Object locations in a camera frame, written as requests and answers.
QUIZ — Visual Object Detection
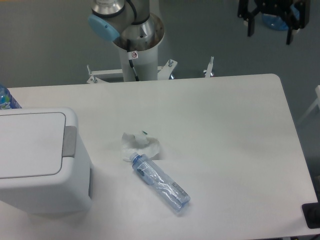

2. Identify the blue plastic bag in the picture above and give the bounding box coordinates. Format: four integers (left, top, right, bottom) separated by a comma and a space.
261, 1, 300, 31

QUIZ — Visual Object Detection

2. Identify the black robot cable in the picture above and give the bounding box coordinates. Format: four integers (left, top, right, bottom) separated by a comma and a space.
126, 38, 140, 82

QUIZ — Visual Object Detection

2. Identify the white trash can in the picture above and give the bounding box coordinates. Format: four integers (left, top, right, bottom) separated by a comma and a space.
0, 107, 94, 214

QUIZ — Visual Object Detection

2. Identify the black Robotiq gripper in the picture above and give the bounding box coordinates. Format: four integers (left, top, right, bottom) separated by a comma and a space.
237, 0, 310, 45

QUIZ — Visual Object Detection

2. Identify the blue labelled bottle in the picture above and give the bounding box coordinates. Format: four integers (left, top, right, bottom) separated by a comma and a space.
0, 84, 22, 110

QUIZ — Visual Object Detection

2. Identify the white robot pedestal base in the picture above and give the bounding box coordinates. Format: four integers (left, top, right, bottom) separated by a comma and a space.
86, 46, 216, 85

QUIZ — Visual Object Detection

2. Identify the crumpled white tissue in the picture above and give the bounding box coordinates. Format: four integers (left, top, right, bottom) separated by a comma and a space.
120, 130, 161, 162

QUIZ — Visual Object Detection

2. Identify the white furniture frame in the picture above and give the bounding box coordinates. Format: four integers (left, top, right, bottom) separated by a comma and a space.
297, 85, 320, 126

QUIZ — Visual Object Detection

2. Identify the black device at table edge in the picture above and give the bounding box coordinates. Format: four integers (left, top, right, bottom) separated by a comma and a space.
302, 202, 320, 229

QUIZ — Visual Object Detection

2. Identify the empty clear plastic bottle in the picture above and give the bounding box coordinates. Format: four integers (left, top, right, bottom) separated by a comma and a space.
129, 152, 191, 213

